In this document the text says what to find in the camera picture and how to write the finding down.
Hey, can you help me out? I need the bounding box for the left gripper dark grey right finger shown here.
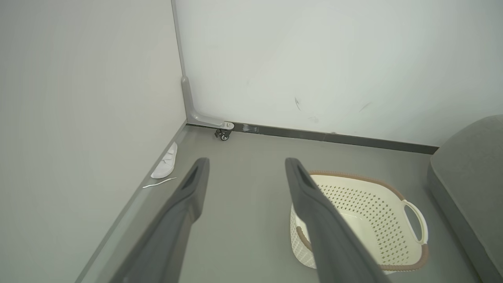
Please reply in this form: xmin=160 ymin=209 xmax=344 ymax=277
xmin=285 ymin=158 xmax=392 ymax=283

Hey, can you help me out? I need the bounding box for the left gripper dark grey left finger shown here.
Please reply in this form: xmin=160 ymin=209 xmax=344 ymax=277
xmin=110 ymin=157 xmax=210 ymax=283

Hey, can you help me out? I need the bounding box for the cream perforated laundry basket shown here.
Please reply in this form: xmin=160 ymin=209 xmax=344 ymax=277
xmin=290 ymin=170 xmax=429 ymax=274

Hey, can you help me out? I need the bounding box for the thin white strip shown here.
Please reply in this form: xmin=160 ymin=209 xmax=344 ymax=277
xmin=142 ymin=177 xmax=178 ymax=189

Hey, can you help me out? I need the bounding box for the white sneaker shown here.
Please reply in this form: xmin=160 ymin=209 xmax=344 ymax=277
xmin=151 ymin=142 xmax=178 ymax=180

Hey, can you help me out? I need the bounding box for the dark grey baseboard strip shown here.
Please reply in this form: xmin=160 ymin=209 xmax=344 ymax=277
xmin=186 ymin=122 xmax=440 ymax=155

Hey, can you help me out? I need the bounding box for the grey fabric sofa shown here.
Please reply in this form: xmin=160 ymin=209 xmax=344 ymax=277
xmin=427 ymin=115 xmax=503 ymax=283

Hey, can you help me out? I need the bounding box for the grey partition foot bracket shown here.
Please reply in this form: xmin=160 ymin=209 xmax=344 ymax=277
xmin=181 ymin=76 xmax=235 ymax=130

